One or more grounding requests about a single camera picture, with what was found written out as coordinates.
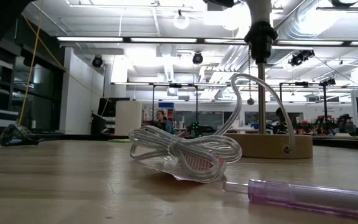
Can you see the wooden base table lamp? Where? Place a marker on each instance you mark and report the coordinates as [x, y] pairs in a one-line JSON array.
[[269, 144]]

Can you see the white lightbulb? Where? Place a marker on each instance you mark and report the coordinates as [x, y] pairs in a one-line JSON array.
[[258, 11]]

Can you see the person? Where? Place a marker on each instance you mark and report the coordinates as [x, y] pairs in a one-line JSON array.
[[163, 121]]

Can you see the green sticky note pad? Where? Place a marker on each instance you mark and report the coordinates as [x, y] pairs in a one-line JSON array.
[[120, 141]]

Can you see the black waste bin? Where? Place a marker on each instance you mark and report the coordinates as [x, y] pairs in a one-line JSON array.
[[98, 124]]

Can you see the black background robot rig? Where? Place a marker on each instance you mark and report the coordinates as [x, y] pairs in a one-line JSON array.
[[325, 119]]

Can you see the translucent light purple pen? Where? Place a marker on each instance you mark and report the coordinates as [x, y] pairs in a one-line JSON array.
[[309, 197]]

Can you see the clear safety glasses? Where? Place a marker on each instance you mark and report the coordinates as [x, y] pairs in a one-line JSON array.
[[17, 135]]

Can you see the black ceiling camera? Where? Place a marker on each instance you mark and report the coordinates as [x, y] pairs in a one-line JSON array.
[[300, 57], [197, 58], [97, 61]]

